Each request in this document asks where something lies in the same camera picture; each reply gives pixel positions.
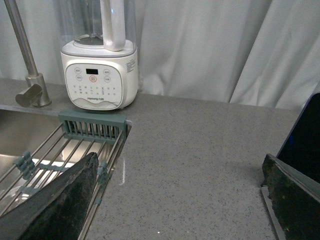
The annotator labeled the grey laptop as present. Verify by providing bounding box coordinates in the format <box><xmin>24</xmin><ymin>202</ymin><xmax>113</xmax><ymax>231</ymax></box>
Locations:
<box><xmin>260</xmin><ymin>91</ymin><xmax>320</xmax><ymax>240</ymax></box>

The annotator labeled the white curtain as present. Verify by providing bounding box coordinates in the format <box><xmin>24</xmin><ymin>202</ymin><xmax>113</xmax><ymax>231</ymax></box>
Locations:
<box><xmin>0</xmin><ymin>0</ymin><xmax>320</xmax><ymax>111</ymax></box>

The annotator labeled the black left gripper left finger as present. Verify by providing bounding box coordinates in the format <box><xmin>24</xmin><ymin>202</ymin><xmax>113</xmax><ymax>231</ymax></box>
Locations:
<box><xmin>0</xmin><ymin>152</ymin><xmax>99</xmax><ymax>240</ymax></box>

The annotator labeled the steel sink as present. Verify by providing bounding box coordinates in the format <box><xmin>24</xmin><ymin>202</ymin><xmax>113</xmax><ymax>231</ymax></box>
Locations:
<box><xmin>0</xmin><ymin>104</ymin><xmax>133</xmax><ymax>218</ymax></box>

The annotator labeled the steel kitchen faucet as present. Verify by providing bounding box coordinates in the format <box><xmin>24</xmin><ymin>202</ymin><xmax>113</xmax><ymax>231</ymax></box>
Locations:
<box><xmin>4</xmin><ymin>0</ymin><xmax>52</xmax><ymax>108</ymax></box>

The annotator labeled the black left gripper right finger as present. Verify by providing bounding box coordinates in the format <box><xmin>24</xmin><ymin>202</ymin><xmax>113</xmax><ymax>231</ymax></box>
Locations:
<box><xmin>262</xmin><ymin>154</ymin><xmax>320</xmax><ymax>240</ymax></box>

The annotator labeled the green steel drain rack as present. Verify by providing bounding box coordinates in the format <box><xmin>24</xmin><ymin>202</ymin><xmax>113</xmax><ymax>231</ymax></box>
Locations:
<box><xmin>0</xmin><ymin>109</ymin><xmax>127</xmax><ymax>240</ymax></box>

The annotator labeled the white soy milk maker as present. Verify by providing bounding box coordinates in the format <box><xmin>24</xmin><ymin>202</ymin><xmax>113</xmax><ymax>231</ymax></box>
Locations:
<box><xmin>61</xmin><ymin>0</ymin><xmax>139</xmax><ymax>111</ymax></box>

